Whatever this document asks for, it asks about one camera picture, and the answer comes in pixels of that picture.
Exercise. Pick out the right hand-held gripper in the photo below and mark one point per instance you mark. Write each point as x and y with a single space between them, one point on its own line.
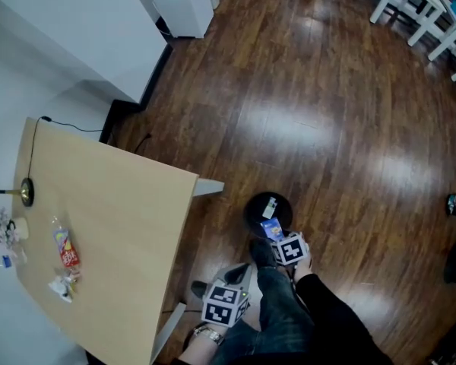
290 249

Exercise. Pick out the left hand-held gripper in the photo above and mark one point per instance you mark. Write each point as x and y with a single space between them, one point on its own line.
222 306

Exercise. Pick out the blue packet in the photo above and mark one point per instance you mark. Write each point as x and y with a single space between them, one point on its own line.
271 228

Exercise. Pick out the white green carton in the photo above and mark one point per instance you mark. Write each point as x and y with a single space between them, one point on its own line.
270 207

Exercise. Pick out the black round trash bin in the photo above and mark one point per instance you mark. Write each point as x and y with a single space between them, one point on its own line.
254 211

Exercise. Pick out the gold wrapper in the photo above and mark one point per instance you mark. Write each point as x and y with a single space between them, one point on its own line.
71 278

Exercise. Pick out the clear plastic bottle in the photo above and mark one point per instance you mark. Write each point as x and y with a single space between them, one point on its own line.
66 247

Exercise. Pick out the white paper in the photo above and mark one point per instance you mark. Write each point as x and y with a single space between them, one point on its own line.
59 287

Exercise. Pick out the person's left forearm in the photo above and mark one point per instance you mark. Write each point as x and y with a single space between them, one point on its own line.
201 346

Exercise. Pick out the person's right forearm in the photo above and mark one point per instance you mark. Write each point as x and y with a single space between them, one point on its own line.
327 299

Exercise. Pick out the person's left shoe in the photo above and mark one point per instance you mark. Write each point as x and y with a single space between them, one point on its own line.
199 289

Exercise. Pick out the person's legs in jeans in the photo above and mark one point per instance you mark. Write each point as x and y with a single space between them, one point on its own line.
281 310

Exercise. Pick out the silver wristwatch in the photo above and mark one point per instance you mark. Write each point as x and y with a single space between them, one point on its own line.
209 335

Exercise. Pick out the white table leg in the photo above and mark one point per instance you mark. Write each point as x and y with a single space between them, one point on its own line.
171 329
209 187

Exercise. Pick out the clear water bottle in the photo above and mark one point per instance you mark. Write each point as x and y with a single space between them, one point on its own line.
13 257

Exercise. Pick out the brass lamp base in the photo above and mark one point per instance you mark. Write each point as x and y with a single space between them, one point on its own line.
27 192

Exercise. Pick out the pink flowers in white pot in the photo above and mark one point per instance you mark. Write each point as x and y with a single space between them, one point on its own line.
13 228

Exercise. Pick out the white water dispenser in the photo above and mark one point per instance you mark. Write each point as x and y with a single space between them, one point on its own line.
186 6

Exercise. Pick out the row of white side tables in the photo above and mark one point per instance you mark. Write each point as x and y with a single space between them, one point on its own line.
422 2

